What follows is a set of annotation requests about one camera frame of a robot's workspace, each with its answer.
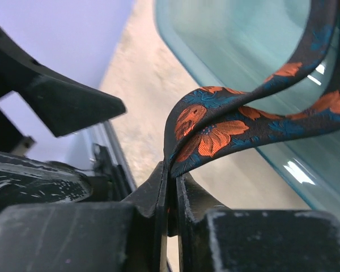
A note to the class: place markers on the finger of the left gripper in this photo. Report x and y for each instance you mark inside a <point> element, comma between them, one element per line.
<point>23,180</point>
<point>64,105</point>

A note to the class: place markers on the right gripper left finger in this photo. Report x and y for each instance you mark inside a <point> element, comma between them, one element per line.
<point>95,236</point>

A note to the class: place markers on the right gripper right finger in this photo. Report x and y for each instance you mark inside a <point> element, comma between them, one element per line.
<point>213,237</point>

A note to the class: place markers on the dark floral orange tie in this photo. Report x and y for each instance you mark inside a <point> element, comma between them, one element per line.
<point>213,121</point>

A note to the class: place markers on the clear teal plastic bin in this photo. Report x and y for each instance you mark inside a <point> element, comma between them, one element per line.
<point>238,44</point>

